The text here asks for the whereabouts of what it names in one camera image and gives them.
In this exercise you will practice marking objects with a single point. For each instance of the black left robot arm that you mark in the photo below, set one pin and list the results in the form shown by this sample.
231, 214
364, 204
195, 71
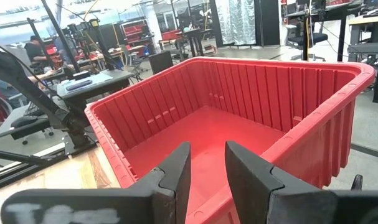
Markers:
26, 90

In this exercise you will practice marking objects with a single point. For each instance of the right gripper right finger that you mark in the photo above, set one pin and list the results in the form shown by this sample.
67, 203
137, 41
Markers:
285, 199

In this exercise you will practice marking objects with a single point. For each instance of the red storage rack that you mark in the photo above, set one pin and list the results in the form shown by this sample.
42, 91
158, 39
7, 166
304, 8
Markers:
134, 31

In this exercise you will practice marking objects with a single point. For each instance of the grey office chair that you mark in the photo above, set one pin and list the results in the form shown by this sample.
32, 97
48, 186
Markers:
20, 124

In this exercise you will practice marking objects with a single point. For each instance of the red plastic bin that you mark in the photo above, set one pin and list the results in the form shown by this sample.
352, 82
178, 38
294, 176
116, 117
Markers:
207, 130

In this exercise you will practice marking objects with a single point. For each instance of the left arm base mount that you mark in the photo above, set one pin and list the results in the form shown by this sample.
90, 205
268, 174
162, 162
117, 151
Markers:
78, 137

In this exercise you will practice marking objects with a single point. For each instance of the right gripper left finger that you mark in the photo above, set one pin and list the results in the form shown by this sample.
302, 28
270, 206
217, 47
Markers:
129, 202

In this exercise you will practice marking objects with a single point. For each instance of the black desk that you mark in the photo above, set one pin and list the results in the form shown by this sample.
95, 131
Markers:
107, 81

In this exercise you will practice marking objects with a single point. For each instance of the translucent plastic curtain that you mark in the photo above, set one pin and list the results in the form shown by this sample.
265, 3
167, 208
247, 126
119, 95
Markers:
235, 21

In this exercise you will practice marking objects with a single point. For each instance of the dark keyboard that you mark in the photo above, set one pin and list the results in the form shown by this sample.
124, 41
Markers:
79, 85

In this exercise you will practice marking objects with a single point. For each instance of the black office chair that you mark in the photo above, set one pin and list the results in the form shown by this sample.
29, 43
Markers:
307, 39

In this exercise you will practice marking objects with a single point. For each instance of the black aluminium table frame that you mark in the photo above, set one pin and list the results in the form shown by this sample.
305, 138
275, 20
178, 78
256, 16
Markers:
20, 157

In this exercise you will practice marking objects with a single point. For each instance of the black box monitor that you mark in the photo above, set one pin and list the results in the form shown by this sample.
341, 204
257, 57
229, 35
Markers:
160, 62

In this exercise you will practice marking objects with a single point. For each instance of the black slanted pole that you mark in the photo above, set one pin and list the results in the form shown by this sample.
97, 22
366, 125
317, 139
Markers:
59, 34

